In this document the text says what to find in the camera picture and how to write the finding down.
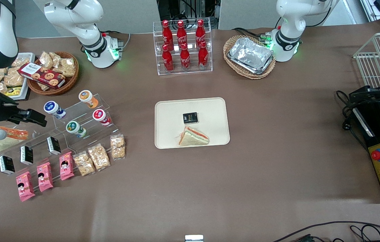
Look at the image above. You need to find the green gum bottle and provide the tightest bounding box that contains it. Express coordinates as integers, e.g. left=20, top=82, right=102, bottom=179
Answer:
left=66, top=121, right=87, bottom=138

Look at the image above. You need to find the blue gum bottle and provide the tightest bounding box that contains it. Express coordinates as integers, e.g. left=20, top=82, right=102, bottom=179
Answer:
left=44, top=101, right=67, bottom=119

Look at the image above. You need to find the white rectangular tray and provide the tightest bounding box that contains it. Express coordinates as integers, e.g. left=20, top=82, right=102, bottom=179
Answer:
left=0, top=53, right=36, bottom=101

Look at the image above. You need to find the orange gum bottle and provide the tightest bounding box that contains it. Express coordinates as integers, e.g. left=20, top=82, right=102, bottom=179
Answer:
left=78, top=90, right=99, bottom=109

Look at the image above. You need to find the red gum bottle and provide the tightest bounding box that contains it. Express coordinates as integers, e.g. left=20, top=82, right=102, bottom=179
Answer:
left=92, top=109, right=112, bottom=126

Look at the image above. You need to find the aluminium foil tray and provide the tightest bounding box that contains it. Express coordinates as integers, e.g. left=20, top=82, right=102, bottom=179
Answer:
left=228, top=37, right=274, bottom=75

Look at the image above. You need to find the beige serving tray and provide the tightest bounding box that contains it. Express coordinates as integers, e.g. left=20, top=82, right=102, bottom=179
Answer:
left=155, top=97, right=230, bottom=149

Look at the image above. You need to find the yellow snack packet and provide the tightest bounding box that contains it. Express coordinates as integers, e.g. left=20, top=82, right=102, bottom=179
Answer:
left=3, top=87, right=22, bottom=97

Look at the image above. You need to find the clear acrylic stepped stand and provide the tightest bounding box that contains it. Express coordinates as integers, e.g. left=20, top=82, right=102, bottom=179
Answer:
left=47, top=93, right=126, bottom=168
left=0, top=126, right=76, bottom=192

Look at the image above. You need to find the wrapped triangle sandwich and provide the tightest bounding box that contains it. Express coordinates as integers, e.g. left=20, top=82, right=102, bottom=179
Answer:
left=0, top=126, right=29, bottom=153
left=177, top=126, right=210, bottom=147

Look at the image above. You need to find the small black box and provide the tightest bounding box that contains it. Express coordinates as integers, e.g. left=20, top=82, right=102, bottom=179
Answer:
left=0, top=155, right=15, bottom=175
left=47, top=136, right=62, bottom=155
left=183, top=112, right=199, bottom=124
left=20, top=146, right=34, bottom=165

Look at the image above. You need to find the black control box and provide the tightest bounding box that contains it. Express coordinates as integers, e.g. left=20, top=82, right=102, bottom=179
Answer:
left=351, top=100, right=380, bottom=204

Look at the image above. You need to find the red cookie box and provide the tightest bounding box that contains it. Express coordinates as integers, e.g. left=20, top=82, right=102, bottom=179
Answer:
left=18, top=63, right=66, bottom=89

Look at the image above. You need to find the brown wicker basket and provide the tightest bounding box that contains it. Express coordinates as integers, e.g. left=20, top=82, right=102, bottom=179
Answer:
left=27, top=51, right=79, bottom=95

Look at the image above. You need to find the pink cartoon snack pack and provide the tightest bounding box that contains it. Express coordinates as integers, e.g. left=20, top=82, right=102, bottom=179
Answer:
left=16, top=171, right=36, bottom=202
left=37, top=162, right=54, bottom=193
left=59, top=151, right=75, bottom=181

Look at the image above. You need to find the clear rice crisp bag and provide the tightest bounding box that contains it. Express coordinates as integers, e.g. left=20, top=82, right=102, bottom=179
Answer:
left=73, top=151, right=96, bottom=177
left=87, top=144, right=111, bottom=172
left=110, top=134, right=126, bottom=159

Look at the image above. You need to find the light wicker basket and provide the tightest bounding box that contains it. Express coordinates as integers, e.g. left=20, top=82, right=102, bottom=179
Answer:
left=223, top=35, right=276, bottom=80

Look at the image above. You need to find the red cola bottle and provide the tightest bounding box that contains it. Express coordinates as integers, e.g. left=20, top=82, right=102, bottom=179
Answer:
left=162, top=44, right=174, bottom=72
left=198, top=41, right=209, bottom=68
left=180, top=43, right=191, bottom=70
left=177, top=20, right=188, bottom=46
left=162, top=20, right=174, bottom=47
left=196, top=19, right=206, bottom=44

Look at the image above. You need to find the clear acrylic bottle rack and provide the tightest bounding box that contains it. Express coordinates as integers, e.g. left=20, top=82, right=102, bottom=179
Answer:
left=153, top=17, right=213, bottom=76

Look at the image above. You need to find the white wire basket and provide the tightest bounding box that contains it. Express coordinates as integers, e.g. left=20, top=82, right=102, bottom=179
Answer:
left=353, top=32, right=380, bottom=89

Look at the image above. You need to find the black power cable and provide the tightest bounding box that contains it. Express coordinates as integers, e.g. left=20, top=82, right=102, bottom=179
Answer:
left=336, top=89, right=369, bottom=152

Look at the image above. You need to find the grey arm base cable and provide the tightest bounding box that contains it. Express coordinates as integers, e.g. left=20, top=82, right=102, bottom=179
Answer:
left=102, top=30, right=131, bottom=51

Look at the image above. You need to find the long black cable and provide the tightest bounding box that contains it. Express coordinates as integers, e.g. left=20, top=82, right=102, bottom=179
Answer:
left=272, top=221, right=380, bottom=242

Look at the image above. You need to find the black arm base cable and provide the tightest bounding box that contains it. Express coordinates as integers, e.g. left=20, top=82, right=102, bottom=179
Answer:
left=232, top=27, right=272, bottom=43

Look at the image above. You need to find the looped black cable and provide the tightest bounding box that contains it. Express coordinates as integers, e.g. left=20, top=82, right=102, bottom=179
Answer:
left=350, top=225, right=380, bottom=242

